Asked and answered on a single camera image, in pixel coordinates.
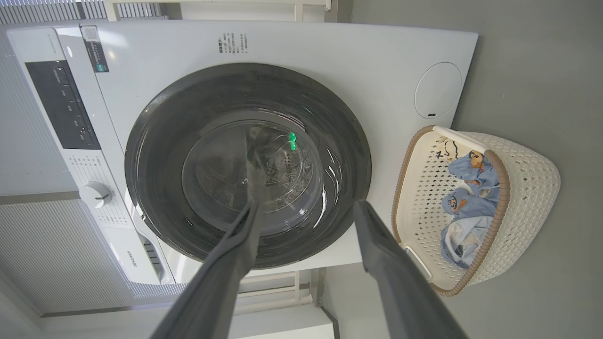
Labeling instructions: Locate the blue bear print garment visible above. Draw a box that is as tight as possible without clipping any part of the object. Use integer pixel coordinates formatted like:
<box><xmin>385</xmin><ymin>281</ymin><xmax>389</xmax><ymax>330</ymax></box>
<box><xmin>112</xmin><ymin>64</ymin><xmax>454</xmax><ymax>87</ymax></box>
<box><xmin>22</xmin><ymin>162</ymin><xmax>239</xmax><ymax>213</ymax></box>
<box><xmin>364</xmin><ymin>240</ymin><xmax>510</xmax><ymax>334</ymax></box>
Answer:
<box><xmin>440</xmin><ymin>187</ymin><xmax>501</xmax><ymax>270</ymax></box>

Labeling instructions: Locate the white plastic control dial knob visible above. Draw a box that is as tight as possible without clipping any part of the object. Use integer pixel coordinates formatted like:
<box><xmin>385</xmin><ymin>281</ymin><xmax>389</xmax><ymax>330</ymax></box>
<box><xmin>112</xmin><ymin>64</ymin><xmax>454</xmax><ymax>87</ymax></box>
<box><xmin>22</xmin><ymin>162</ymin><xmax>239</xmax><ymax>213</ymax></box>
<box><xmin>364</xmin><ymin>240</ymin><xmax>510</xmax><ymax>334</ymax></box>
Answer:
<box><xmin>79</xmin><ymin>181</ymin><xmax>114</xmax><ymax>209</ymax></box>

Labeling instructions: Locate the black product sticker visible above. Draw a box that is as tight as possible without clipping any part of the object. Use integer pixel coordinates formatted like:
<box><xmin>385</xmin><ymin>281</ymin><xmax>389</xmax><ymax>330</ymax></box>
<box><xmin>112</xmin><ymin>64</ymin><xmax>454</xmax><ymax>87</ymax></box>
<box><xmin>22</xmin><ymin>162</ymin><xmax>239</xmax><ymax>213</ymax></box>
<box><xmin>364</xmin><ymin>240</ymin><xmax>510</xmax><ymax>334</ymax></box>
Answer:
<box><xmin>80</xmin><ymin>25</ymin><xmax>110</xmax><ymax>73</ymax></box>

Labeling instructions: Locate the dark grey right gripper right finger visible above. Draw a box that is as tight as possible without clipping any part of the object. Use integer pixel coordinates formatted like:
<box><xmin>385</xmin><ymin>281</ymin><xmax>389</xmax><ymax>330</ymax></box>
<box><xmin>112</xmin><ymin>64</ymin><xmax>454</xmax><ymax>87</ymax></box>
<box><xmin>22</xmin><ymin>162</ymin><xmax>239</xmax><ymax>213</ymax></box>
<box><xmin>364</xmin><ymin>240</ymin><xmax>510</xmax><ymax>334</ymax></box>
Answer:
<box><xmin>352</xmin><ymin>199</ymin><xmax>469</xmax><ymax>339</ymax></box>

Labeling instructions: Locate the blue garment with cream part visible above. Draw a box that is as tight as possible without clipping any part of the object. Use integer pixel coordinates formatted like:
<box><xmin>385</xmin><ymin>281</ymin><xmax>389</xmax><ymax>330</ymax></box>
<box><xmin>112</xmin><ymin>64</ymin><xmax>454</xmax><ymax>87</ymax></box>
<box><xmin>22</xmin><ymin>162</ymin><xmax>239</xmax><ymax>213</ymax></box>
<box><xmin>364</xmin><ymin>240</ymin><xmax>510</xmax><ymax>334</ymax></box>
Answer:
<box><xmin>434</xmin><ymin>138</ymin><xmax>501</xmax><ymax>198</ymax></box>

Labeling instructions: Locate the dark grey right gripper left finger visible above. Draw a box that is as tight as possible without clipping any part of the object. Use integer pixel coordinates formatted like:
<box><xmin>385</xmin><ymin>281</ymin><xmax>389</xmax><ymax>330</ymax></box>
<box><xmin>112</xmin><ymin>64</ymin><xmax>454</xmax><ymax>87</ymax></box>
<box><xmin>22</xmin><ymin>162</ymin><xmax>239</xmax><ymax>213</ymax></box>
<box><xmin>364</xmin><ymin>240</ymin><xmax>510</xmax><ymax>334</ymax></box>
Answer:
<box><xmin>151</xmin><ymin>199</ymin><xmax>262</xmax><ymax>339</ymax></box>

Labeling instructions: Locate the round white filter cover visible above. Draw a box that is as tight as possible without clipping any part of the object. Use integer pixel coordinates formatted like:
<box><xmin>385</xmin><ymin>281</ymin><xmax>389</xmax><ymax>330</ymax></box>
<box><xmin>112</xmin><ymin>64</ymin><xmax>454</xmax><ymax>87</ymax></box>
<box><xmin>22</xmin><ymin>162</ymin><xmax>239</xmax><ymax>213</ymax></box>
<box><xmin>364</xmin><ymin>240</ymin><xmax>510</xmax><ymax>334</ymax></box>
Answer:
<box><xmin>415</xmin><ymin>62</ymin><xmax>463</xmax><ymax>119</ymax></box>

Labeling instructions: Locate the cream perforated laundry basket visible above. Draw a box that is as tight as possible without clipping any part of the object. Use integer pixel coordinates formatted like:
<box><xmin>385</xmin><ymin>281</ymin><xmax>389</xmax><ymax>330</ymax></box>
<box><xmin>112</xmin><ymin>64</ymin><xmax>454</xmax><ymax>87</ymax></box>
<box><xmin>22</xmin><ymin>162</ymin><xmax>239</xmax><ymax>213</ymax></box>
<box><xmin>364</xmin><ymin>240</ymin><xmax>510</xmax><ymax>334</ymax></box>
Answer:
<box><xmin>392</xmin><ymin>125</ymin><xmax>561</xmax><ymax>297</ymax></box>

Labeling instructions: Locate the white front-loading washing machine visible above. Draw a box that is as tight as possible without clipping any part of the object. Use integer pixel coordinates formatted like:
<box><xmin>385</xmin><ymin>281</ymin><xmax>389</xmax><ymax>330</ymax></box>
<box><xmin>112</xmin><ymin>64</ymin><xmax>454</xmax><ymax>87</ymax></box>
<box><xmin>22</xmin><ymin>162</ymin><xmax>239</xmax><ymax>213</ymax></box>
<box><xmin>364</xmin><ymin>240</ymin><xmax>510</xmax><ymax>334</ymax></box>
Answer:
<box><xmin>7</xmin><ymin>19</ymin><xmax>479</xmax><ymax>286</ymax></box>

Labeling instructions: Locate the round black glass washer door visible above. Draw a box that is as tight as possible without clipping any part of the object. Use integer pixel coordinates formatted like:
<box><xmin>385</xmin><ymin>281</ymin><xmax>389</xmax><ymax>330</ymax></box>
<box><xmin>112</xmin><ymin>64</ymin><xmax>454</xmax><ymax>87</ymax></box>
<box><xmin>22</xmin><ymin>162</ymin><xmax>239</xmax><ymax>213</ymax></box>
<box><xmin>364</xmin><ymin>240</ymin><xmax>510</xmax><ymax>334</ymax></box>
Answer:
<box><xmin>125</xmin><ymin>63</ymin><xmax>372</xmax><ymax>269</ymax></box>

